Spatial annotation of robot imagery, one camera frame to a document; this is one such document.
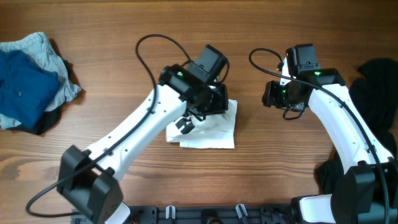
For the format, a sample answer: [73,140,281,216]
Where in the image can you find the white t-shirt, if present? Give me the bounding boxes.
[165,99,238,149]

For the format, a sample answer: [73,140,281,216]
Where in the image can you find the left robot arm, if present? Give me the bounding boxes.
[57,45,229,223]

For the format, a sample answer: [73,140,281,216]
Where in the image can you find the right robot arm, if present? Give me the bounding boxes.
[262,44,397,223]

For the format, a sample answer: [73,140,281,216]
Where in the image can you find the black garment right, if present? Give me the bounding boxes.
[315,58,398,194]

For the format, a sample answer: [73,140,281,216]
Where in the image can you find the folded black garment left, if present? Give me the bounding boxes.
[9,106,62,135]

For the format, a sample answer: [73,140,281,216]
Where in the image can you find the folded light denim garment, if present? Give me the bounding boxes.
[1,32,81,129]

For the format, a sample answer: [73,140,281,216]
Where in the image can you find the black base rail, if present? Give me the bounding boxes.
[70,203,299,224]

